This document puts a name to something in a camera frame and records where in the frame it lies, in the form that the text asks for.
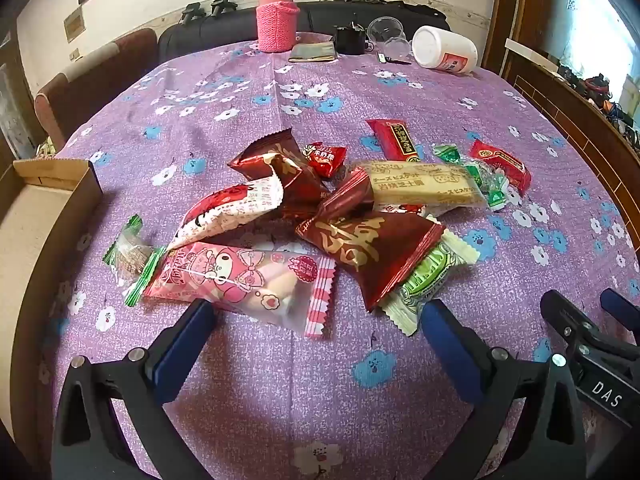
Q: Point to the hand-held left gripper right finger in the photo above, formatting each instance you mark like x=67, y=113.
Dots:
x=452, y=355

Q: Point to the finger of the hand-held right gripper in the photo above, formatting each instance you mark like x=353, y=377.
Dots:
x=570, y=322
x=622, y=310

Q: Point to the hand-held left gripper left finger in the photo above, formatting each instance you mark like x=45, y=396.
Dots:
x=182, y=355

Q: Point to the green white snack packet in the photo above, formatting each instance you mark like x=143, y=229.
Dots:
x=427, y=282

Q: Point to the pink cartoon snack packet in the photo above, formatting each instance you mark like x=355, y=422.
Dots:
x=235, y=280

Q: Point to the clear green-edged snack packet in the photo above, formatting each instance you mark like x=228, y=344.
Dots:
x=127, y=257

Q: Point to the dark red snack packet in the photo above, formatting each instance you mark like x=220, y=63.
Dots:
x=287, y=165
x=370, y=252

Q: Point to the white red printed snack packet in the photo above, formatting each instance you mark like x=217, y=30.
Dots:
x=225, y=210

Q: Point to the shallow cardboard box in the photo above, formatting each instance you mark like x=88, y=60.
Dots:
x=30, y=240

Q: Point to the long red snack packet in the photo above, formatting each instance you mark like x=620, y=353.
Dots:
x=395, y=139

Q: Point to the small red snack packet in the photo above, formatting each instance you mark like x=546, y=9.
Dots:
x=324, y=157

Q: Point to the green clear candy packet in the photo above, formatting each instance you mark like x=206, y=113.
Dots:
x=452, y=154
x=490, y=185

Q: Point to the cream biscuit packet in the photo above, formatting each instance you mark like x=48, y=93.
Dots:
x=425, y=185

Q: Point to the red gold-label snack packet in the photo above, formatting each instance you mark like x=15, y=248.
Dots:
x=502, y=164

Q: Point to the wooden side cabinet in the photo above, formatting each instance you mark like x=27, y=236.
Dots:
x=565, y=110

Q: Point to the clutter on wooden cabinet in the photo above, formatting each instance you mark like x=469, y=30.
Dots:
x=600, y=92

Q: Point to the bright window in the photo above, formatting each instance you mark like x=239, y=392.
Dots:
x=595, y=25

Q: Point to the brown armchair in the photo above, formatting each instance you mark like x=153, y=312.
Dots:
x=100, y=75

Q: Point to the purple floral tablecloth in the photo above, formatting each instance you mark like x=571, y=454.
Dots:
x=310, y=90

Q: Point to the white plastic jar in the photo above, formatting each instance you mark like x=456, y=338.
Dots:
x=442, y=50

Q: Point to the wooden glass door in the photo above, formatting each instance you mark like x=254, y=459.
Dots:
x=15, y=105

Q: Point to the black leather sofa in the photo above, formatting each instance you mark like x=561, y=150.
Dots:
x=220, y=35

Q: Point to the clear plastic container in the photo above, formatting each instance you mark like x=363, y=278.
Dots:
x=387, y=35

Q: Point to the small olive notebook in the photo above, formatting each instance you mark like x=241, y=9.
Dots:
x=312, y=52

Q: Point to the black cup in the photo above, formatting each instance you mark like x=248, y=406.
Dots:
x=349, y=40

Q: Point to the black device on sofa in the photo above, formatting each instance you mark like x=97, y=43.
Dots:
x=192, y=12
x=221, y=5

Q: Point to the pink knit-sleeved bottle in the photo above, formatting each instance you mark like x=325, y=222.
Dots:
x=277, y=15

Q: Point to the wall switch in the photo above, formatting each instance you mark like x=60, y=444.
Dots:
x=75, y=54

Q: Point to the small wall plaque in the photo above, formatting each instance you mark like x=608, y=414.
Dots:
x=73, y=24

